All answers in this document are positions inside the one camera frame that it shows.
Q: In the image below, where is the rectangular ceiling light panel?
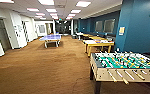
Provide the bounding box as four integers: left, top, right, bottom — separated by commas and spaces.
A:
26, 7, 41, 13
37, 0, 55, 6
75, 0, 92, 8
69, 8, 82, 15
45, 8, 58, 14

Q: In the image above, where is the wooden foosball table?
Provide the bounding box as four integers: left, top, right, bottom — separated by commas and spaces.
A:
89, 51, 150, 94

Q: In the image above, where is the small white table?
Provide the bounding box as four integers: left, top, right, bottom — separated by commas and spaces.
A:
75, 31, 85, 40

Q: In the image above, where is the beige paper notice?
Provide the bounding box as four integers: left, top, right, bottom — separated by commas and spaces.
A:
118, 26, 126, 36

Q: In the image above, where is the blue ping pong table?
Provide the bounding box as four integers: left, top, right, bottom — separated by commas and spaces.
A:
39, 34, 63, 49

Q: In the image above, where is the dark grey doorway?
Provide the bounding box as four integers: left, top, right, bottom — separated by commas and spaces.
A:
0, 18, 13, 53

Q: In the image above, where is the interior glass window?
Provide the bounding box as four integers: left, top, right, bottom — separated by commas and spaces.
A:
94, 20, 104, 33
103, 18, 116, 34

